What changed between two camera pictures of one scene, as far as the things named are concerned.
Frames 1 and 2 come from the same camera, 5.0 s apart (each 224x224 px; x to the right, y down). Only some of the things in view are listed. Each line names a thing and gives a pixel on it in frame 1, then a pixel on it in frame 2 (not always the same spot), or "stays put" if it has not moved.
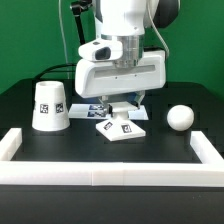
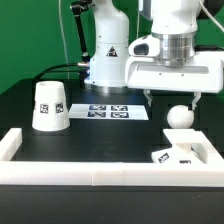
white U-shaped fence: (208, 172) stays put
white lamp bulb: (180, 117) stays put
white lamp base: (120, 126) → (189, 146)
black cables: (60, 68) stays put
